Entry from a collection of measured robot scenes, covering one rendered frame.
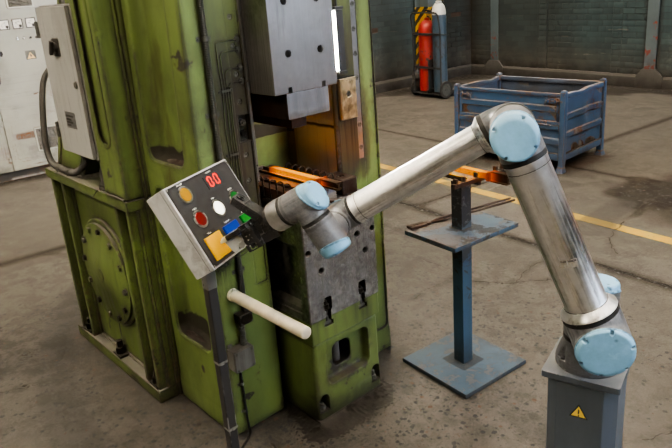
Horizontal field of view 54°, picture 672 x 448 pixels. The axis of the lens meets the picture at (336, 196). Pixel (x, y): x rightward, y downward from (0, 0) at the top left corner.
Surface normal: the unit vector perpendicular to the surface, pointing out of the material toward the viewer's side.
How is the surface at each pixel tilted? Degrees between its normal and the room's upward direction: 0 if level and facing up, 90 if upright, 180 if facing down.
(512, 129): 83
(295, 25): 90
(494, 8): 90
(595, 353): 95
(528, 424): 0
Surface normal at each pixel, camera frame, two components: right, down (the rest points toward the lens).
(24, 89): 0.61, 0.20
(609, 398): 0.21, 0.29
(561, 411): -0.54, 0.30
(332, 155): -0.74, 0.26
